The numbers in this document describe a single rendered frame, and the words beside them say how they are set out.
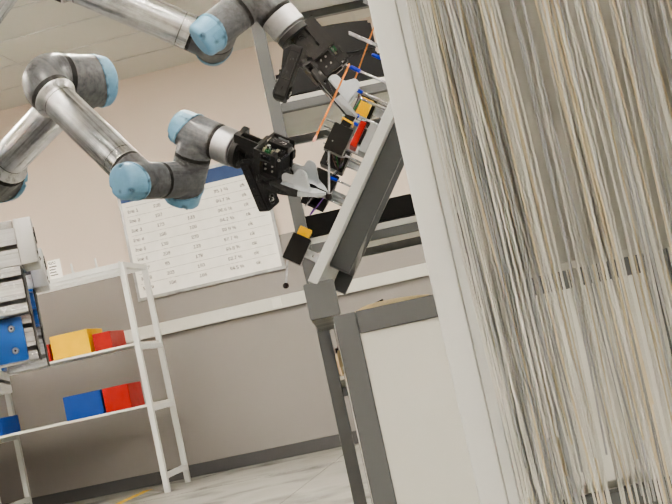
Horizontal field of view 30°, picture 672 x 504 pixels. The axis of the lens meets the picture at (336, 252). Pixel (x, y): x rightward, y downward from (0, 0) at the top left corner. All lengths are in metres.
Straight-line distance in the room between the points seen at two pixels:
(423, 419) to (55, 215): 8.59
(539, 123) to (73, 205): 9.32
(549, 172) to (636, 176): 0.09
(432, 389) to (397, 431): 0.09
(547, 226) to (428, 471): 0.91
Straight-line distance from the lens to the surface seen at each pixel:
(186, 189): 2.57
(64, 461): 10.64
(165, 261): 10.28
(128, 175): 2.48
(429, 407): 2.21
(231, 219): 10.15
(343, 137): 2.46
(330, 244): 2.20
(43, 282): 2.96
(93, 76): 2.81
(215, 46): 2.47
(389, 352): 2.20
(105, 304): 10.45
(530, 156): 1.39
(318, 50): 2.47
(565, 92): 1.37
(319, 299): 2.20
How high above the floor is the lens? 0.74
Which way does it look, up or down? 4 degrees up
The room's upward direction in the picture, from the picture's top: 12 degrees counter-clockwise
